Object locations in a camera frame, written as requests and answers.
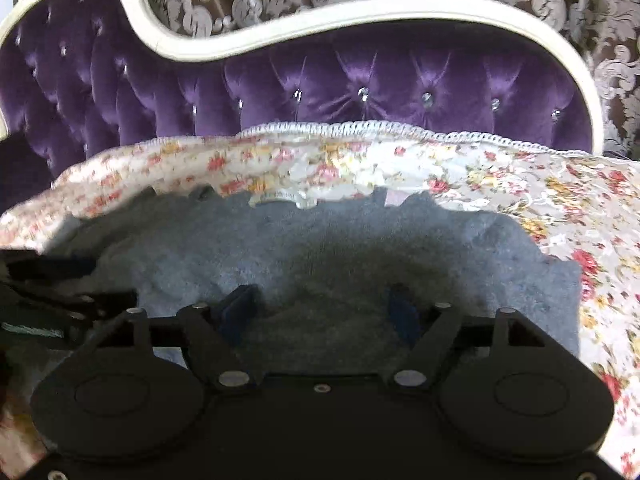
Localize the purple tufted velvet sofa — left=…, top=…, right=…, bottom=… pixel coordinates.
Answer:
left=1, top=0, right=603, bottom=208

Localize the floral quilted bedspread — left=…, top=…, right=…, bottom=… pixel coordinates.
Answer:
left=1, top=122, right=639, bottom=479

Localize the grey argyle knit sweater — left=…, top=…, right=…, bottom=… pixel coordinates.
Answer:
left=43, top=188, right=582, bottom=375

